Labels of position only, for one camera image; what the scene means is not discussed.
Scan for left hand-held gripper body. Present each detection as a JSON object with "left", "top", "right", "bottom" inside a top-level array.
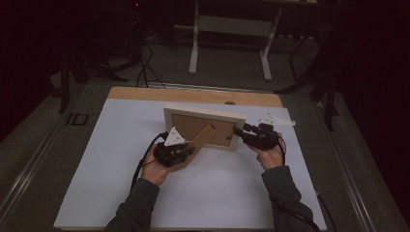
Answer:
[{"left": 152, "top": 126, "right": 191, "bottom": 168}]

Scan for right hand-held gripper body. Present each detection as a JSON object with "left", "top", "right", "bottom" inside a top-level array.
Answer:
[{"left": 246, "top": 112, "right": 296, "bottom": 152}]

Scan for wooden picture frame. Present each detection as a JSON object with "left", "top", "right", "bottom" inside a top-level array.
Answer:
[{"left": 162, "top": 102, "right": 248, "bottom": 172}]

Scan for person's right hand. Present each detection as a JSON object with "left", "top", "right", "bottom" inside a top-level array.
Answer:
[{"left": 249, "top": 131, "right": 285, "bottom": 172}]

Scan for person's left hand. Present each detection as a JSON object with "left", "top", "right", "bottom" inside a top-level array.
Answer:
[{"left": 140, "top": 142, "right": 182, "bottom": 188}]

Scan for white table sheet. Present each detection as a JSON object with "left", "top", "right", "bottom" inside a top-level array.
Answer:
[{"left": 53, "top": 98, "right": 328, "bottom": 231}]

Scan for black stand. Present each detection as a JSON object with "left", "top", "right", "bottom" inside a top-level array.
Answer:
[
  {"left": 274, "top": 30, "right": 341, "bottom": 132},
  {"left": 57, "top": 44, "right": 130, "bottom": 114}
]

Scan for black floor socket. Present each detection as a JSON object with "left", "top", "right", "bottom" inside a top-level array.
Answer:
[{"left": 65, "top": 112, "right": 90, "bottom": 127}]

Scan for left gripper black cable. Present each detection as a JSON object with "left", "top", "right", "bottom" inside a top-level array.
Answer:
[{"left": 130, "top": 130, "right": 169, "bottom": 191}]

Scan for black floor cables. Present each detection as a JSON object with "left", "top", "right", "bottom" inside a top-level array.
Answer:
[{"left": 134, "top": 41, "right": 167, "bottom": 90}]

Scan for metal floor rail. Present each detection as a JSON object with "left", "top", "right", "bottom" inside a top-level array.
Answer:
[
  {"left": 0, "top": 115, "right": 67, "bottom": 221},
  {"left": 312, "top": 99, "right": 379, "bottom": 232}
]

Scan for white metal desk frame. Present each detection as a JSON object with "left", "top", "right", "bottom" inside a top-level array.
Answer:
[{"left": 188, "top": 0, "right": 284, "bottom": 82}]

